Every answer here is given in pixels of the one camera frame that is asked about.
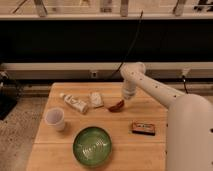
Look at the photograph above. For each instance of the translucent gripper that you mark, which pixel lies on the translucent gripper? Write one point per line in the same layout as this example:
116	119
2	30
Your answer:
127	94

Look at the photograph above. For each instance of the white tube with label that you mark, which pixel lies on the white tube with label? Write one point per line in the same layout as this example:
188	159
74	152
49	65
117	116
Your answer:
75	103

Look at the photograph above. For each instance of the green ceramic bowl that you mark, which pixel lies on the green ceramic bowl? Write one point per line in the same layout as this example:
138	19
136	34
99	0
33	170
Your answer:
92	146

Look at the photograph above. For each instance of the brown rectangular box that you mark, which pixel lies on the brown rectangular box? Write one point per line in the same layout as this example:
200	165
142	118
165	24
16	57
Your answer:
142	128

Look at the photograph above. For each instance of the white wall outlet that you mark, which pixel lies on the white wall outlet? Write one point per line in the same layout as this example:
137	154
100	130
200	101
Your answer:
94	74

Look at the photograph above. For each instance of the black equipment at left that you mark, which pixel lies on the black equipment at left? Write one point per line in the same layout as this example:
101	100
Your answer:
7	103

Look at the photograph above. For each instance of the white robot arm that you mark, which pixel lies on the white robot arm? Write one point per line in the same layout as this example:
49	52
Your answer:
189	129

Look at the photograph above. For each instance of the white plastic cup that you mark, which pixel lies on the white plastic cup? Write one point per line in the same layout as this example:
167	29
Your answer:
54	117

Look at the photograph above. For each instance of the red chili pepper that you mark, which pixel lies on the red chili pepper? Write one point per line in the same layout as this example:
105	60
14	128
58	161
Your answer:
117	107

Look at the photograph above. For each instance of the white small packet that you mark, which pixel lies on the white small packet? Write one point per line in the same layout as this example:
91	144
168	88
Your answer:
96	100

